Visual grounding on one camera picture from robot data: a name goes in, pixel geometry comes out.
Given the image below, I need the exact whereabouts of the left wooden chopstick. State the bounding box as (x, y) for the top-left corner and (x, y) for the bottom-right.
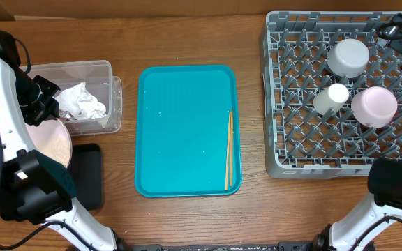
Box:
(225, 111), (231, 190)

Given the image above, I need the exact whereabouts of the grey shallow bowl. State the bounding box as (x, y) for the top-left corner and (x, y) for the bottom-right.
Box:
(327, 38), (370, 78)

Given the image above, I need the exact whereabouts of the right wooden chopstick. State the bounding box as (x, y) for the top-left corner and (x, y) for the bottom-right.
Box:
(228, 108), (233, 187)

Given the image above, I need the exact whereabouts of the large white dinner plate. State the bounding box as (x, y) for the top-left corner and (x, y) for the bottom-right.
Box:
(26, 120), (73, 168)

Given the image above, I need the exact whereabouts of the wooden chopstick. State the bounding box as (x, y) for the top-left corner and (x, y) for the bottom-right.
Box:
(228, 108), (233, 187)
(225, 111), (231, 190)

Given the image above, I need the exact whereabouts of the teal plastic serving tray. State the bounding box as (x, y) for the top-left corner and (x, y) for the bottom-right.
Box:
(135, 65), (242, 197)

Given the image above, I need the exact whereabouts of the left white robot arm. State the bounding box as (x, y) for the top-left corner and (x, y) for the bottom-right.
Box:
(0, 29), (127, 250)

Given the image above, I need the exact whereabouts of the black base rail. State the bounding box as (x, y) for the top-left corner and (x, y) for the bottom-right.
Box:
(131, 241), (314, 251)

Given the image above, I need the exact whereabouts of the black plastic tray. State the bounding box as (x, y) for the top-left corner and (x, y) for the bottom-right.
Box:
(68, 143), (104, 211)

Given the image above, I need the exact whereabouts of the grey dishwasher rack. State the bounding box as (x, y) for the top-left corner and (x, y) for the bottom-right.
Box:
(260, 11), (402, 179)

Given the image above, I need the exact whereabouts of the clear plastic waste bin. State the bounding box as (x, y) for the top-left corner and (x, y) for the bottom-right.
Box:
(28, 60), (123, 136)

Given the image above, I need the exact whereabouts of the white napkin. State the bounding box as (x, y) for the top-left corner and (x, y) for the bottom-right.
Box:
(54, 82), (107, 128)

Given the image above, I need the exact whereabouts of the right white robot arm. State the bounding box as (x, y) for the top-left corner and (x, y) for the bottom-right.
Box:
(303, 13), (402, 250)

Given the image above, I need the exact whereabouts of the white paper cup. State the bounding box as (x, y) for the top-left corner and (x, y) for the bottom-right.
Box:
(313, 83), (350, 115)

